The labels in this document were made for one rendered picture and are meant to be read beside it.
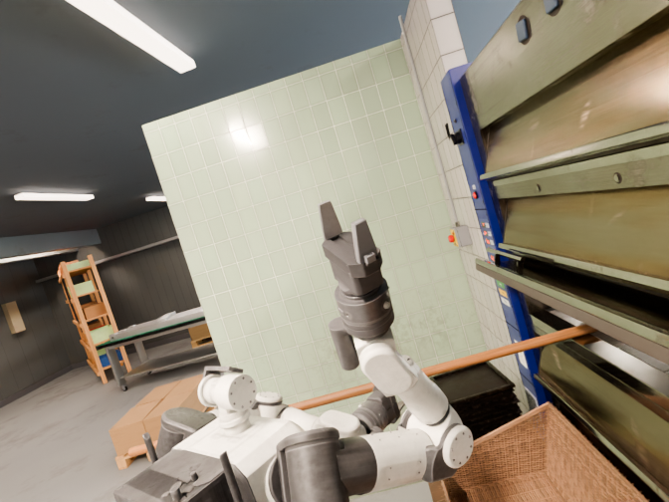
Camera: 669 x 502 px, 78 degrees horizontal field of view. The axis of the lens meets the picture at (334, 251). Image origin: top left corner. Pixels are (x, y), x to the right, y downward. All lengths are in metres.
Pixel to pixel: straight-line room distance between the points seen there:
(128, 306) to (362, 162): 9.44
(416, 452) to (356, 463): 0.13
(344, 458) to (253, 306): 1.96
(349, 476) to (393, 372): 0.17
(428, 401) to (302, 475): 0.27
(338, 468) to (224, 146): 2.16
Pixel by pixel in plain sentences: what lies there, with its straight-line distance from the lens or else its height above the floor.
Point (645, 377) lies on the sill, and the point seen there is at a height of 1.18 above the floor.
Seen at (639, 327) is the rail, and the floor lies 1.44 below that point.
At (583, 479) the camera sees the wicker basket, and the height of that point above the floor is 0.72.
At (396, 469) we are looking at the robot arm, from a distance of 0.81.
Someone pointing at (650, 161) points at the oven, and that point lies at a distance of 0.92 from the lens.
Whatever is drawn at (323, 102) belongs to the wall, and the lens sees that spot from 2.56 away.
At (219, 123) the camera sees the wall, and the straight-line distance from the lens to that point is 2.66.
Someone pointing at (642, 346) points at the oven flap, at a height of 1.41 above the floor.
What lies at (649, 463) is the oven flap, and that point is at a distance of 1.34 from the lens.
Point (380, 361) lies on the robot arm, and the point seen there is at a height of 1.50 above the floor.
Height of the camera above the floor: 1.74
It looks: 4 degrees down
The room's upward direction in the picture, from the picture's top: 17 degrees counter-clockwise
